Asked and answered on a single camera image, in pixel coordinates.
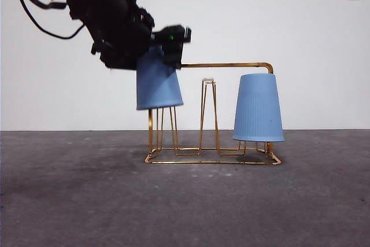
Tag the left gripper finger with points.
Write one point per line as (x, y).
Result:
(173, 54)
(122, 59)

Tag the blue ribbed plastic cup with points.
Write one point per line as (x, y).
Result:
(157, 88)

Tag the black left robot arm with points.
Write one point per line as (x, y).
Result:
(110, 7)

